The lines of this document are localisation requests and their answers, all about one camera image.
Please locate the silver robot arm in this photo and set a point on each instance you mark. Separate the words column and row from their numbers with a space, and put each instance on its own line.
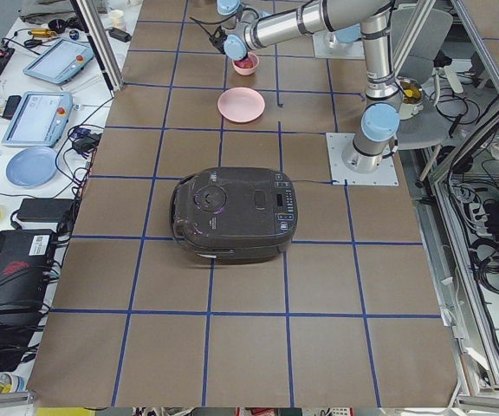
column 245, row 29

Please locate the upper teach pendant tablet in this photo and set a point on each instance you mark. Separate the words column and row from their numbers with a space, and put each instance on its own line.
column 61, row 62

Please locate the red apple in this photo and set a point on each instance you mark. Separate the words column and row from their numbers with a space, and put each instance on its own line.
column 244, row 63

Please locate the lower teach pendant tablet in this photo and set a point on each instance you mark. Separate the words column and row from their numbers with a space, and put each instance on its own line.
column 39, row 120

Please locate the bowl with yellow contents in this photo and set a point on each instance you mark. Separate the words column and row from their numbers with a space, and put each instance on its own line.
column 412, row 98

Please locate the teach pendant tablet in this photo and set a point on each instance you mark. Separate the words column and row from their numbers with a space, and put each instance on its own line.
column 61, row 62
column 39, row 120

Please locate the black laptop with red logo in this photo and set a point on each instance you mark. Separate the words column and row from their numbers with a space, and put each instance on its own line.
column 26, row 259

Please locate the blue plate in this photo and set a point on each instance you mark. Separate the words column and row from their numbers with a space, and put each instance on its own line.
column 32, row 166

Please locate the pink plate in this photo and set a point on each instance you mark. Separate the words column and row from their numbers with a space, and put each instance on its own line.
column 241, row 105

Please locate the black power adapter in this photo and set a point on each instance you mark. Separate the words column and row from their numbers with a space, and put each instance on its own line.
column 43, row 210

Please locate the dark grey rice cooker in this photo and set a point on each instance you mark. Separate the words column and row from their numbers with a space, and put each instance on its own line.
column 234, row 213

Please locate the grey chair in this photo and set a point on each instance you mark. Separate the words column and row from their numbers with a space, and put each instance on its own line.
column 427, row 128

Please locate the aluminium frame post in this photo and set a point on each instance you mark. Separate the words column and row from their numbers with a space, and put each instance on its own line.
column 98, row 40

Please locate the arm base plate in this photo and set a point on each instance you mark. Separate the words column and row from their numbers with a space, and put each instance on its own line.
column 328, row 46
column 348, row 167

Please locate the black smartphone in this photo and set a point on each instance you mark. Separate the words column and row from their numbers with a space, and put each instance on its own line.
column 11, row 106

